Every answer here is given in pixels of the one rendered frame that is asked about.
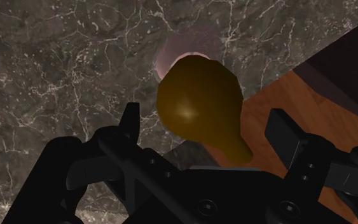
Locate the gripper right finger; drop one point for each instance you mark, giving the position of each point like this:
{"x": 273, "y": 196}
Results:
{"x": 309, "y": 155}

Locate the dark brown cabinet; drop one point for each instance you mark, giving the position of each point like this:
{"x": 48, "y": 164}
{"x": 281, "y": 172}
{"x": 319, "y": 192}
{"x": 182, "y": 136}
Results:
{"x": 349, "y": 71}

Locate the pink bowl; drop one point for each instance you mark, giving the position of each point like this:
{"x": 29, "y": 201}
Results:
{"x": 169, "y": 59}

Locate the yellow pear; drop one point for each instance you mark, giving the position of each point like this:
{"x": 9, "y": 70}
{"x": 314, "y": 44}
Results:
{"x": 197, "y": 107}

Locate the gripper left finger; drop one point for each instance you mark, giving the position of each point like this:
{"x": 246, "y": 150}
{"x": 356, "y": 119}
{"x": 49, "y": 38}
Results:
{"x": 119, "y": 161}

